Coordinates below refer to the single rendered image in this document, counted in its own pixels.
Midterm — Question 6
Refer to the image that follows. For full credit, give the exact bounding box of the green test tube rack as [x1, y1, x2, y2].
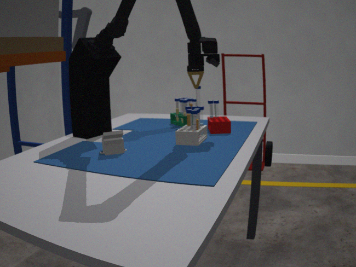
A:
[170, 113, 187, 127]

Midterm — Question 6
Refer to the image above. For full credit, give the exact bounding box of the red tube rack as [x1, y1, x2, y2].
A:
[208, 117, 231, 134]

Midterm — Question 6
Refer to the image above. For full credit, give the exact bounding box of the white tube rack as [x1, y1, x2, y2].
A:
[175, 125, 207, 146]

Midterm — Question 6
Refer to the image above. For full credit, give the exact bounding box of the blue bench mat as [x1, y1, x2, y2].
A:
[34, 118, 257, 187]

